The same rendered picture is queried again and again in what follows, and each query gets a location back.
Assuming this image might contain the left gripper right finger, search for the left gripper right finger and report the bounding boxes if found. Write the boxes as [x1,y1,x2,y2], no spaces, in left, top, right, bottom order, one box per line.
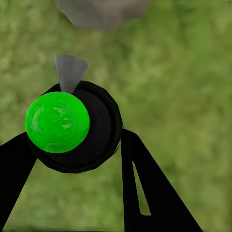
[120,128,203,232]

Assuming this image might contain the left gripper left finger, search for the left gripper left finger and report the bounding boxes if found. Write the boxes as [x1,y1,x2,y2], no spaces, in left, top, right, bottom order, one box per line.
[0,132,37,232]

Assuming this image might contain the pesticide atomizer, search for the pesticide atomizer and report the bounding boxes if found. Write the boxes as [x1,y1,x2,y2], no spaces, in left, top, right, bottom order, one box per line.
[25,55,124,174]

